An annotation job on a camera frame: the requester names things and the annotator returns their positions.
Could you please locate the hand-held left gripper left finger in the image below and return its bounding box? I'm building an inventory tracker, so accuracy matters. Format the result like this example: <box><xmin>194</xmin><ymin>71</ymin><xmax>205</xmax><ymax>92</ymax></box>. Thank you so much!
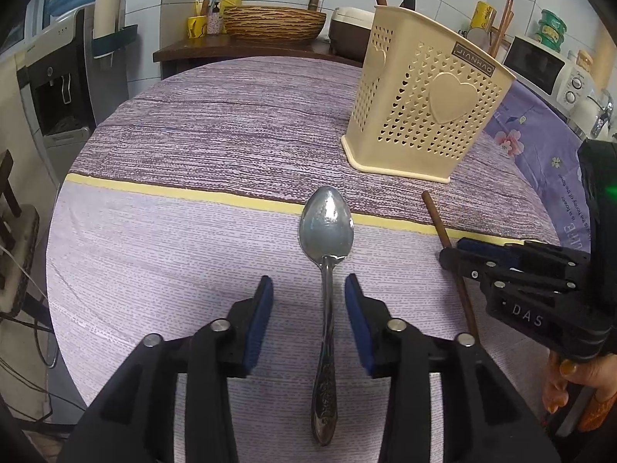
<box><xmin>58</xmin><ymin>275</ymin><xmax>275</xmax><ymax>463</ymax></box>

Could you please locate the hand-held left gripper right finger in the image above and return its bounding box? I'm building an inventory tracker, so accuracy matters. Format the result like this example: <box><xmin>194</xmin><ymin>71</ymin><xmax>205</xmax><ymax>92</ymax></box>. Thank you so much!
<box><xmin>343</xmin><ymin>273</ymin><xmax>562</xmax><ymax>463</ymax></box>

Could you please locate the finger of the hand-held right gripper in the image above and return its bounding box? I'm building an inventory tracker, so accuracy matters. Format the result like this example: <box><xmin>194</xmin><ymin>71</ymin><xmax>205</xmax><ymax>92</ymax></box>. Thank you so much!
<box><xmin>456</xmin><ymin>237</ymin><xmax>592</xmax><ymax>272</ymax></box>
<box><xmin>438</xmin><ymin>248</ymin><xmax>580</xmax><ymax>296</ymax></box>

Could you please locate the metal spoon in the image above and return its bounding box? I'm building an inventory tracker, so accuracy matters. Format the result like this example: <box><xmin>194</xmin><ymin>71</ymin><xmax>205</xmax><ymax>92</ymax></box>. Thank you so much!
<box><xmin>298</xmin><ymin>186</ymin><xmax>355</xmax><ymax>447</ymax></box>

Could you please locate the cream plastic utensil holder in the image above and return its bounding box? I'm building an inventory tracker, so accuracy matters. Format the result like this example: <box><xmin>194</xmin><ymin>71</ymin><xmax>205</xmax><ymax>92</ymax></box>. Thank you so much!
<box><xmin>340</xmin><ymin>4</ymin><xmax>516</xmax><ymax>185</ymax></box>

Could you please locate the person's right hand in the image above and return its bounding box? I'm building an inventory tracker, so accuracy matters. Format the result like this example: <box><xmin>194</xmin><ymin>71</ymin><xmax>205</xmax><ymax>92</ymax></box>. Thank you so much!
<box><xmin>541</xmin><ymin>351</ymin><xmax>586</xmax><ymax>416</ymax></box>

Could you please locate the purple floral blanket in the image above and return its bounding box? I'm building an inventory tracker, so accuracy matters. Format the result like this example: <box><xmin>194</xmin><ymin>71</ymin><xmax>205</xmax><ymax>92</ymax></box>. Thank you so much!
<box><xmin>482</xmin><ymin>79</ymin><xmax>593</xmax><ymax>254</ymax></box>

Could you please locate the white kettle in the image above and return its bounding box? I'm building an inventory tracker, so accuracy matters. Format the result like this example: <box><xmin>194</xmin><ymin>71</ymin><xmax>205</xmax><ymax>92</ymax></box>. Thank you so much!
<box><xmin>571</xmin><ymin>89</ymin><xmax>617</xmax><ymax>142</ymax></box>

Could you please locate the white microwave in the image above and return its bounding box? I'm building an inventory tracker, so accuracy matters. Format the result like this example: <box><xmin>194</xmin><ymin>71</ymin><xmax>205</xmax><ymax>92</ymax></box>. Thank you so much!
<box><xmin>501</xmin><ymin>35</ymin><xmax>598</xmax><ymax>119</ymax></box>

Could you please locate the stack of green cans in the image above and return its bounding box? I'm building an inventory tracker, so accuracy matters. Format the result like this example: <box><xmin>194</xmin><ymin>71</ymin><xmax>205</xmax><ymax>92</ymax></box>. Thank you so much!
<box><xmin>533</xmin><ymin>8</ymin><xmax>568</xmax><ymax>54</ymax></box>

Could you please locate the yellow printed container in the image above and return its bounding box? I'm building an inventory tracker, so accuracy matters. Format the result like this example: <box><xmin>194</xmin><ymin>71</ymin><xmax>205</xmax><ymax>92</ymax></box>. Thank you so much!
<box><xmin>470</xmin><ymin>1</ymin><xmax>496</xmax><ymax>30</ymax></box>

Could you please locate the brown wooden stick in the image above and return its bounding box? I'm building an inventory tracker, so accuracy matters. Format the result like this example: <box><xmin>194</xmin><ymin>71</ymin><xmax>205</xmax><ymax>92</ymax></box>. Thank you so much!
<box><xmin>488</xmin><ymin>0</ymin><xmax>514</xmax><ymax>56</ymax></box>

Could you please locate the brown and white rice cooker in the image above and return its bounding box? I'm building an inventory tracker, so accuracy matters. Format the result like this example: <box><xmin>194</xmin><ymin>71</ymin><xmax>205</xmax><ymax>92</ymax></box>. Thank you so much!
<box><xmin>328</xmin><ymin>7</ymin><xmax>376</xmax><ymax>59</ymax></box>

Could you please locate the dark wooden side table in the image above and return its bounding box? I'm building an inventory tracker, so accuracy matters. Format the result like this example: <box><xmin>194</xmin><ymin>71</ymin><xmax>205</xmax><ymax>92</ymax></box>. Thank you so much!
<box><xmin>153</xmin><ymin>36</ymin><xmax>364</xmax><ymax>80</ymax></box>

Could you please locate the water dispenser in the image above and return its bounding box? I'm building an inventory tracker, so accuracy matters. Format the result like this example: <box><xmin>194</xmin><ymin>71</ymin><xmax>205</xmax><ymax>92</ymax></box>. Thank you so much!
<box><xmin>17</xmin><ymin>7</ymin><xmax>128</xmax><ymax>155</ymax></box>

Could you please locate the woven basket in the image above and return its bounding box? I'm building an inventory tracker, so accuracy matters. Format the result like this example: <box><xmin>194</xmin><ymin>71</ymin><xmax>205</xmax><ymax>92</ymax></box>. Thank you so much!
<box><xmin>223</xmin><ymin>6</ymin><xmax>327</xmax><ymax>43</ymax></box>

